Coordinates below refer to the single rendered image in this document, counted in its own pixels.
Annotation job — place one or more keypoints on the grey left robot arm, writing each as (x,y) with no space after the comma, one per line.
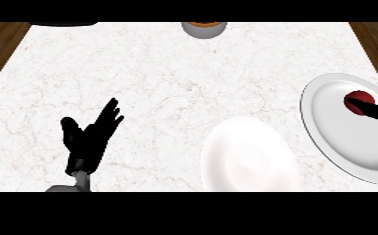
(81,181)

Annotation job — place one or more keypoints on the grey cupcake with orange top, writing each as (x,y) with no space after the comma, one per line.
(203,29)

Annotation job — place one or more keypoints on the grey rimmed plate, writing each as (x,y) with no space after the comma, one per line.
(339,135)

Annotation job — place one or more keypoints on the red tomato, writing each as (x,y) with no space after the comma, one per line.
(357,100)

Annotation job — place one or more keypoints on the black flat object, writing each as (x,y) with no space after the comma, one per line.
(63,23)

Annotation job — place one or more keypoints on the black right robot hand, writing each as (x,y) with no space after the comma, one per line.
(366,107)

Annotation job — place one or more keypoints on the white plate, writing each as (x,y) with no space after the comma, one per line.
(248,157)

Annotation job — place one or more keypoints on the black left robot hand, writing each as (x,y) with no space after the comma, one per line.
(88,139)

